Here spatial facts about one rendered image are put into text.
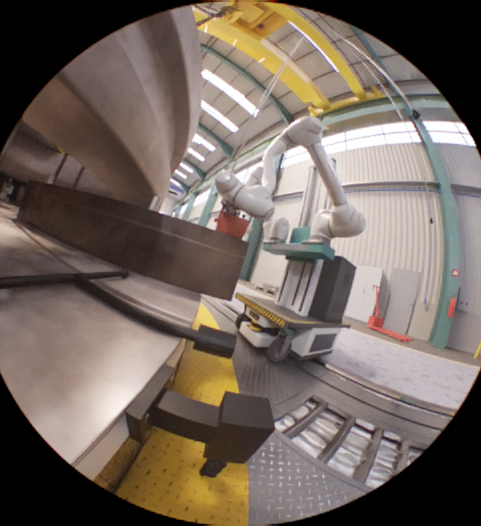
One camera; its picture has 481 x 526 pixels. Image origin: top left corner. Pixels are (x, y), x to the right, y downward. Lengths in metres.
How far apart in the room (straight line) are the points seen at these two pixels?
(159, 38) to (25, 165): 4.42
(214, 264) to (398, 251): 6.65
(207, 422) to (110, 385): 0.14
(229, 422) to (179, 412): 0.07
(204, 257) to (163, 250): 0.24
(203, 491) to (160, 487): 0.10
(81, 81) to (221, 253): 1.07
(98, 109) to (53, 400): 0.76
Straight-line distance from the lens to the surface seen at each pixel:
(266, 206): 0.68
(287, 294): 1.45
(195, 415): 0.26
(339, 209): 0.99
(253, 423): 0.24
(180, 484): 0.52
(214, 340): 0.38
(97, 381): 0.27
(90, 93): 0.75
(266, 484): 0.57
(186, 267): 0.95
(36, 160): 5.21
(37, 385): 0.27
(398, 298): 6.61
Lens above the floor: 0.51
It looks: 3 degrees up
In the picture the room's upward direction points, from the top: 17 degrees clockwise
